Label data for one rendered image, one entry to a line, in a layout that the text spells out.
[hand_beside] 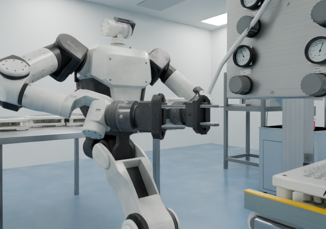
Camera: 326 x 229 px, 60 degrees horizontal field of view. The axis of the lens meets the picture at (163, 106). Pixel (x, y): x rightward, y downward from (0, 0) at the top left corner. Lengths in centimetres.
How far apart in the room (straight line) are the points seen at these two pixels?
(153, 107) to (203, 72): 651
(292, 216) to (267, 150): 273
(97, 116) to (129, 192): 36
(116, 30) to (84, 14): 445
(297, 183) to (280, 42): 23
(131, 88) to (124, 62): 11
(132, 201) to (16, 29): 441
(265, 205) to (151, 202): 57
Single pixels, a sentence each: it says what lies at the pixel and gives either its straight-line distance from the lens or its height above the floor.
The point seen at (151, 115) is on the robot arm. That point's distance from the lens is 75.
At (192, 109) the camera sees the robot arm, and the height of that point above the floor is 100.
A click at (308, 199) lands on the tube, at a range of 58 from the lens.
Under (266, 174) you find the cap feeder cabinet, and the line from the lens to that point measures 331.
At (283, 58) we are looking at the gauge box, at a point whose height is 108.
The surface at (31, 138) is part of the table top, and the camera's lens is 163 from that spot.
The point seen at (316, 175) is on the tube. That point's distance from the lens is 57.
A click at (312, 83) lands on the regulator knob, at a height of 104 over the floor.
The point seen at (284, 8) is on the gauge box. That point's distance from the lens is 50.
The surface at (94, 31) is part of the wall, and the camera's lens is 563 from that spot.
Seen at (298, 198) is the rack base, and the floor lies 84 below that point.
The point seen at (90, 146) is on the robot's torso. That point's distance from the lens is 128.
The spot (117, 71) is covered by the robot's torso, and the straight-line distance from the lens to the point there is 109.
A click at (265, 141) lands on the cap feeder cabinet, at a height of 61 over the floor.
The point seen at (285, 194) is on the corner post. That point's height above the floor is 86.
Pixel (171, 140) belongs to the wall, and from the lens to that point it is 653.
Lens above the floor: 102
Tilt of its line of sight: 1 degrees down
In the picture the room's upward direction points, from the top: straight up
